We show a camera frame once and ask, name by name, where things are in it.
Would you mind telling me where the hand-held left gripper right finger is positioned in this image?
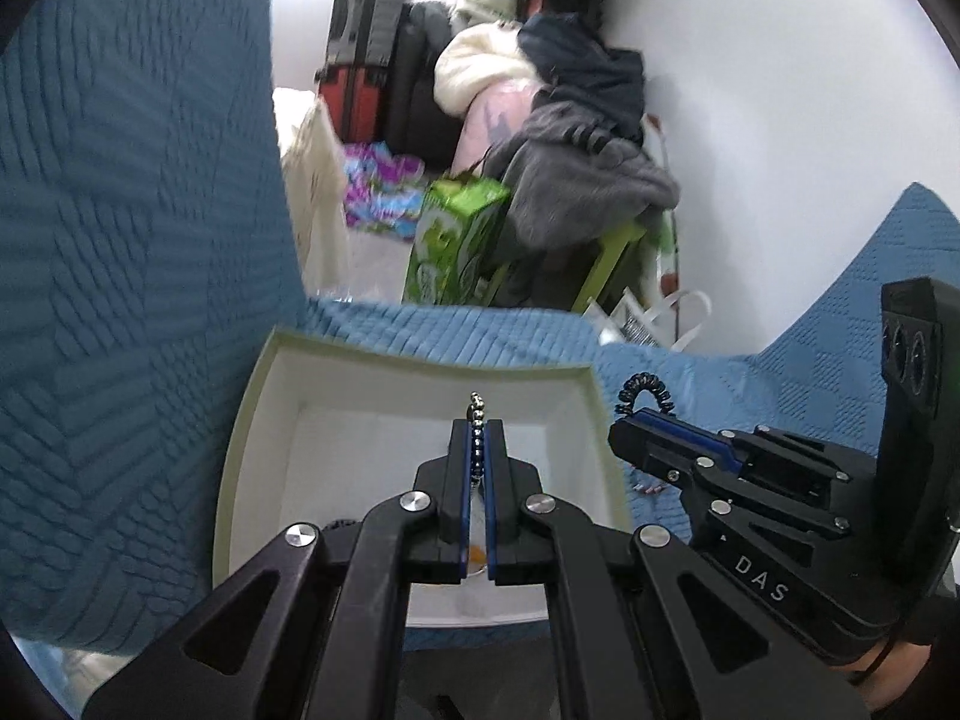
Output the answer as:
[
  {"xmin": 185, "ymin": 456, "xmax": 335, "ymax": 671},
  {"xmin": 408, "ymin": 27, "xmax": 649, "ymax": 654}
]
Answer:
[{"xmin": 484, "ymin": 420, "xmax": 871, "ymax": 720}]

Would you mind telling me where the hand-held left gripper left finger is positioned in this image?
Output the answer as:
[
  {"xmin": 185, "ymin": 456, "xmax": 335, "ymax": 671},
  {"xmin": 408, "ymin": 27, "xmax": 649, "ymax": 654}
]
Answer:
[{"xmin": 81, "ymin": 418, "xmax": 479, "ymax": 720}]

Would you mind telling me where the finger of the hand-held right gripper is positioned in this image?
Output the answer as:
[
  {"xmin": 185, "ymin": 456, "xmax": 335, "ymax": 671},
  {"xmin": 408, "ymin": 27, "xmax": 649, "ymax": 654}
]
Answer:
[
  {"xmin": 630, "ymin": 406, "xmax": 880, "ymax": 500},
  {"xmin": 607, "ymin": 418, "xmax": 852, "ymax": 545}
]

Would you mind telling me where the beaded chain bracelet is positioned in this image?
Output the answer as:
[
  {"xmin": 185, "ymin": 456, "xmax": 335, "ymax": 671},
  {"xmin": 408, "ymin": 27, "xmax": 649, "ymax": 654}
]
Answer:
[{"xmin": 466, "ymin": 390, "xmax": 488, "ymax": 492}]

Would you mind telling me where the black coil hair tie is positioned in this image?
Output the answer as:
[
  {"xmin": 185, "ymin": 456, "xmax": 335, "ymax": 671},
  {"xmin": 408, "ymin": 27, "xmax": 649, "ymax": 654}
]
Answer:
[{"xmin": 615, "ymin": 371, "xmax": 676, "ymax": 417}]

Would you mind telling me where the green and white cardboard box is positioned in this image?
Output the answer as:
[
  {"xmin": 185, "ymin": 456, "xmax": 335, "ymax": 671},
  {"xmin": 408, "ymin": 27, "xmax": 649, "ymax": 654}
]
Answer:
[{"xmin": 212, "ymin": 326, "xmax": 632, "ymax": 628}]

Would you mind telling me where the person's right hand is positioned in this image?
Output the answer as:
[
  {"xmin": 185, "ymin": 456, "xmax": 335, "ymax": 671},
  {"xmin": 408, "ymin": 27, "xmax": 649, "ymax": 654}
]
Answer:
[{"xmin": 846, "ymin": 634, "xmax": 938, "ymax": 717}]

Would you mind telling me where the white plastic bag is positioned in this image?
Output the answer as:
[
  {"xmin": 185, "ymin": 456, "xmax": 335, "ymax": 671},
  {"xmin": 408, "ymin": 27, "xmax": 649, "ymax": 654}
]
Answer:
[{"xmin": 585, "ymin": 288, "xmax": 713, "ymax": 353}]

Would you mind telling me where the blue covered chair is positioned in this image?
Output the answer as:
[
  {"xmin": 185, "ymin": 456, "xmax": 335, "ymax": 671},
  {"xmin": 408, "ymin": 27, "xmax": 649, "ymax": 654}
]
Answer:
[
  {"xmin": 592, "ymin": 182, "xmax": 960, "ymax": 541},
  {"xmin": 0, "ymin": 0, "xmax": 605, "ymax": 655}
]

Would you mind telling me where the green stool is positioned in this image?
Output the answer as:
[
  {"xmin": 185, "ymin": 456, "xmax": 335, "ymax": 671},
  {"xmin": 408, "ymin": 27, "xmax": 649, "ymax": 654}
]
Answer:
[{"xmin": 568, "ymin": 219, "xmax": 649, "ymax": 314}]

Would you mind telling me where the floral printed board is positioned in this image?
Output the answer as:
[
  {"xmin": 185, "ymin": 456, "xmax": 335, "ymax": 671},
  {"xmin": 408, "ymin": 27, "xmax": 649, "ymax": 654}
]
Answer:
[{"xmin": 643, "ymin": 114, "xmax": 682, "ymax": 295}]

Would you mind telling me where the green carton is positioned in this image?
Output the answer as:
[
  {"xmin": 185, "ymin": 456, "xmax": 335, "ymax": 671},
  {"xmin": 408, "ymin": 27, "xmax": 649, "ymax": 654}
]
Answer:
[{"xmin": 402, "ymin": 176, "xmax": 514, "ymax": 307}]

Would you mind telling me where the grey fleece garment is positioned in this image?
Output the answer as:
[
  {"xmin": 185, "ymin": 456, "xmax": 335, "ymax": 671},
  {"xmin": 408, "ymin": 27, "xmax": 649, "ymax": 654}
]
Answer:
[{"xmin": 489, "ymin": 100, "xmax": 682, "ymax": 250}]

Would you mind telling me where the colourful printed cloth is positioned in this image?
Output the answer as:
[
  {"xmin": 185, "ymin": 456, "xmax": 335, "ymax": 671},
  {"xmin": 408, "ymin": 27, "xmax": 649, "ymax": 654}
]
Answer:
[{"xmin": 340, "ymin": 141, "xmax": 428, "ymax": 242}]

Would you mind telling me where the cream cloth covered furniture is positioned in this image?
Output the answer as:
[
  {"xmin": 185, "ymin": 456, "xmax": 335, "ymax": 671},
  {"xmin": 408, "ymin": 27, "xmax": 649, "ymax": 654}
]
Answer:
[{"xmin": 271, "ymin": 87, "xmax": 351, "ymax": 295}]

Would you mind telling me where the pink garment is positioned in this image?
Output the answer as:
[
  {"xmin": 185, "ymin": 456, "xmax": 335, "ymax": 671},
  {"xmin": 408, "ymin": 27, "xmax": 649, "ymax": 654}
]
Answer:
[{"xmin": 448, "ymin": 84, "xmax": 545, "ymax": 175}]

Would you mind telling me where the dark navy garment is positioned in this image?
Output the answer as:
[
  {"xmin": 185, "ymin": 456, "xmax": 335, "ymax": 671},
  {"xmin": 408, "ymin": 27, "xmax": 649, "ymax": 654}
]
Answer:
[{"xmin": 516, "ymin": 12, "xmax": 647, "ymax": 145}]

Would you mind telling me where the black suitcase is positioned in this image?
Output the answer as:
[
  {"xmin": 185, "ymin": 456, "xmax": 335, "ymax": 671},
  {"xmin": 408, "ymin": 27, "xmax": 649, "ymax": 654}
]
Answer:
[{"xmin": 388, "ymin": 0, "xmax": 470, "ymax": 170}]

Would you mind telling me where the red suitcase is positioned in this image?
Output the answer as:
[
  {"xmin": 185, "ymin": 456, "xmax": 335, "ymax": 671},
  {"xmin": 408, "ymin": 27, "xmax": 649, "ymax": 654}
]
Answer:
[{"xmin": 315, "ymin": 62, "xmax": 400, "ymax": 145}]

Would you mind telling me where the cream fluffy coat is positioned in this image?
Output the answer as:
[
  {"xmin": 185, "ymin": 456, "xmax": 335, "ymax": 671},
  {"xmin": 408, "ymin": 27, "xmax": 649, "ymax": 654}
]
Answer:
[{"xmin": 433, "ymin": 21, "xmax": 542, "ymax": 119}]

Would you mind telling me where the grey suitcase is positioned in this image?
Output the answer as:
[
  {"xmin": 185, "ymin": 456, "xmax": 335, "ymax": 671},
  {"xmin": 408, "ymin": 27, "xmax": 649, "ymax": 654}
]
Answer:
[{"xmin": 328, "ymin": 0, "xmax": 412, "ymax": 70}]

